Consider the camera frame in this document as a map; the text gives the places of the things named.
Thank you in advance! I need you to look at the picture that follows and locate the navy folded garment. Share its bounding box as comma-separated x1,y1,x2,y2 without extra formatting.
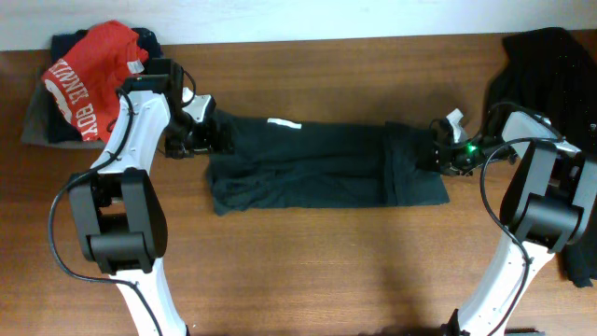
46,28,163,144

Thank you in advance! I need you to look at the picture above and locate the black t-shirt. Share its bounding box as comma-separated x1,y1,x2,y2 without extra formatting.
484,26,597,288

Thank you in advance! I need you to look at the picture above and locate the red folded t-shirt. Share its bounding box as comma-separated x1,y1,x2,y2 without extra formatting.
42,21,148,142

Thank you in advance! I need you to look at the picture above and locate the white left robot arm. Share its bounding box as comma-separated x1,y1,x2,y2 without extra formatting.
60,59,233,335

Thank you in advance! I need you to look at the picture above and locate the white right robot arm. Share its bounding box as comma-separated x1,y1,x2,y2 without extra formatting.
435,101,596,336

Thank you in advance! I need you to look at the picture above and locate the dark green Nike t-shirt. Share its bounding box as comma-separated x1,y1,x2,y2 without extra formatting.
206,111,450,216

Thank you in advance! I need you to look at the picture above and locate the grey folded garment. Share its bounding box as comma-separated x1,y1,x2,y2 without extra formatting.
21,78,104,149

